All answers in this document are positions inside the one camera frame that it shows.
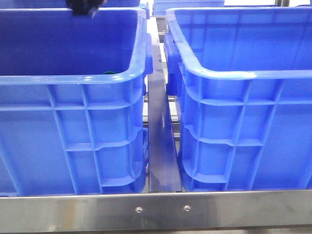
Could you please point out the steel divider bar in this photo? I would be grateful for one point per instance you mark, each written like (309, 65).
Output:
(163, 172)

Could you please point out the left blue plastic bin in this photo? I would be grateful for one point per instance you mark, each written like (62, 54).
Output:
(66, 128)

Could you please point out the green push button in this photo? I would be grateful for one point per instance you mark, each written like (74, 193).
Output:
(109, 73)

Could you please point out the back right blue bin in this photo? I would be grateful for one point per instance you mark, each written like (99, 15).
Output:
(160, 6)

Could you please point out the rail screw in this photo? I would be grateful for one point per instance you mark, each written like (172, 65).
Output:
(187, 208)
(138, 209)

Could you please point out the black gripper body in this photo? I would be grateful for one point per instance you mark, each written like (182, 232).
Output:
(84, 7)

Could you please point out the right blue plastic bin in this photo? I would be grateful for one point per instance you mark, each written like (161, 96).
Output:
(244, 96)

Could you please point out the blue plastic bin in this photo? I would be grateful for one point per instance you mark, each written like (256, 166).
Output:
(66, 128)
(244, 96)

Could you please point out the left rail screw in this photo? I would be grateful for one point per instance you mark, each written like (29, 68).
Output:
(138, 209)

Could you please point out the steel front rail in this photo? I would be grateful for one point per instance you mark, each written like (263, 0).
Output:
(161, 212)

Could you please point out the right rail screw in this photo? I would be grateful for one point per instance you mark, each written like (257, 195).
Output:
(187, 208)

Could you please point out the back left blue bin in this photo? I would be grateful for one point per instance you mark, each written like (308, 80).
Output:
(20, 4)

